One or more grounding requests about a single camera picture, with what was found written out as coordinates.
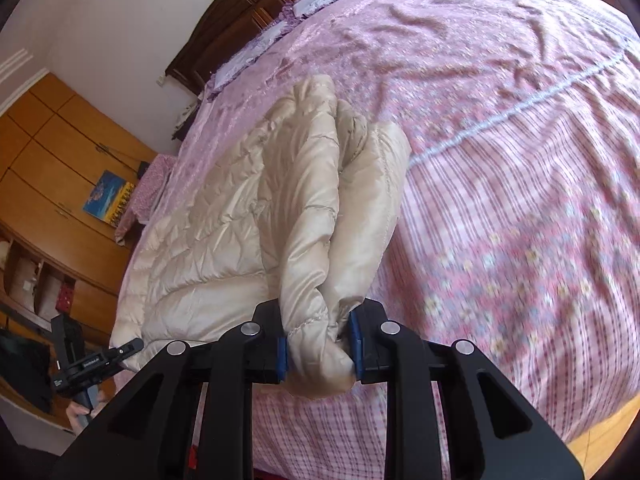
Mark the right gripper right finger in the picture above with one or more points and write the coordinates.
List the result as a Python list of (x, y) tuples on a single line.
[(450, 408)]

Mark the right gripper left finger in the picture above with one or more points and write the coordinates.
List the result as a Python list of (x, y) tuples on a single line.
[(188, 413)]

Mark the beige quilted down coat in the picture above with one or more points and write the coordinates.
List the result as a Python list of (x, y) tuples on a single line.
[(300, 210)]

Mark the person's left hand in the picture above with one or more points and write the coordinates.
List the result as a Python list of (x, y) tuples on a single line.
[(79, 416)]

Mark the blue yellow painting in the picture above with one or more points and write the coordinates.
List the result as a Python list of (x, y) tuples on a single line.
[(109, 199)]

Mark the stool with pink cloth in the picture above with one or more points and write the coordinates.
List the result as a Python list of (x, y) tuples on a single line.
[(146, 196)]

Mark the yellow wooden wardrobe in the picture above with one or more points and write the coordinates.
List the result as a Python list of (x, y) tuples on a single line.
[(55, 256)]

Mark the pink floral bedspread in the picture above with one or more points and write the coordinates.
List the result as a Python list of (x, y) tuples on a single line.
[(519, 224)]

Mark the dark wooden nightstand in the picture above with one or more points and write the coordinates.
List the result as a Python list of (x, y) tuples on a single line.
[(186, 119)]

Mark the dark wooden headboard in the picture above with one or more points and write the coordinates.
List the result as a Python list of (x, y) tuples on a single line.
[(225, 27)]

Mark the left purple ruffled pillow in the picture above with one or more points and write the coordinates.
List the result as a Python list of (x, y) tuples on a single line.
[(247, 55)]

